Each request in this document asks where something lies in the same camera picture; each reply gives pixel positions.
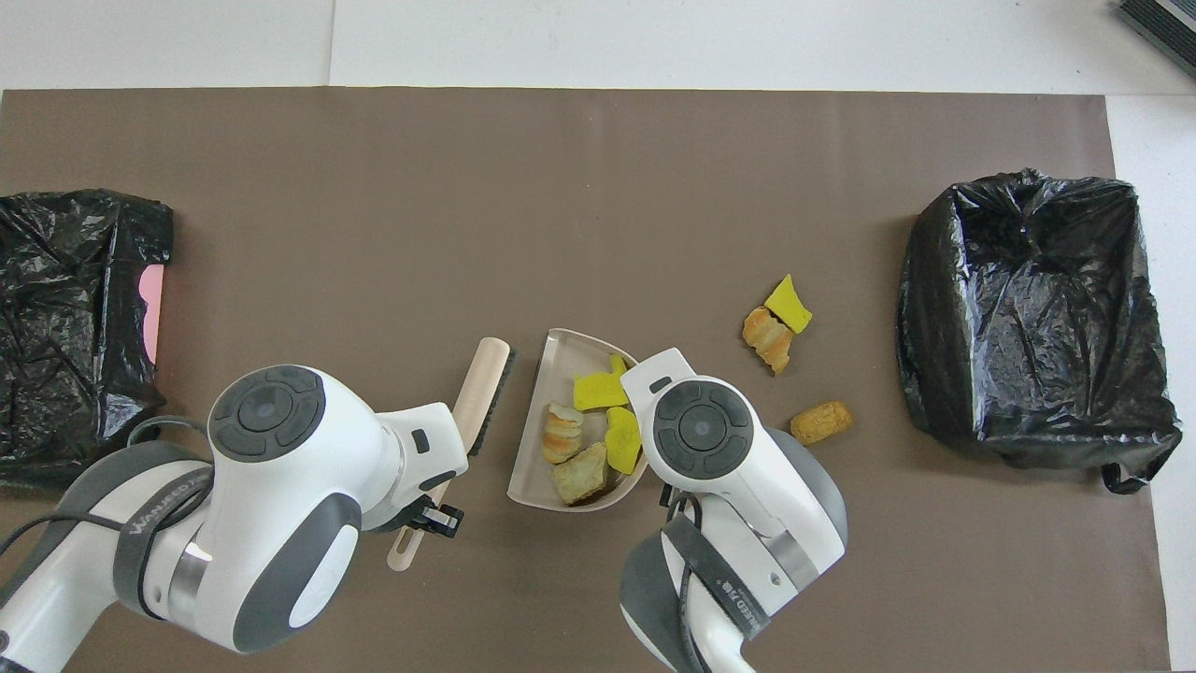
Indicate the pink bin in black bag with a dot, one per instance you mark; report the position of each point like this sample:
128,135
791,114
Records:
65,280

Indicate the open bin with black bag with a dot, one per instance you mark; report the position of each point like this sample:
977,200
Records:
1028,327

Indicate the brown paper table mat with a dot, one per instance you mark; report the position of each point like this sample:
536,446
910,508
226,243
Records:
374,187

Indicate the pale cream sponge piece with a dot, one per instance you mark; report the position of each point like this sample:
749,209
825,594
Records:
579,474
562,433

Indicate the dark grey ribbed device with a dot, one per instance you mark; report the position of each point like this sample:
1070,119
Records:
1163,26

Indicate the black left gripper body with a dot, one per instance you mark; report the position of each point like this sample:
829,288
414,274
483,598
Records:
444,521

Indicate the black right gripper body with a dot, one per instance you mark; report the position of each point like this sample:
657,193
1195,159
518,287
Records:
673,495

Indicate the beige brush with black bristles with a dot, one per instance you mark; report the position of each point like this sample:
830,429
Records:
481,383

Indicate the orange striped sponge piece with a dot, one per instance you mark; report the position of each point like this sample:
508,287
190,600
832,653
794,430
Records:
768,340

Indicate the beige plastic dustpan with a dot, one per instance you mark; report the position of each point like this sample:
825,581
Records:
563,363

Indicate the mustard brown sponge piece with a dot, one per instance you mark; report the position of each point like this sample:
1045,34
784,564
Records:
820,422

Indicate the yellow sponge piece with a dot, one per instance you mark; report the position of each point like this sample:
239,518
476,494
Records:
623,441
788,306
598,393

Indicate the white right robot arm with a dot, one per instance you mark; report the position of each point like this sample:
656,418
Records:
729,486

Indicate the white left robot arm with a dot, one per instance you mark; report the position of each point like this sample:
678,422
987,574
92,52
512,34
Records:
280,523

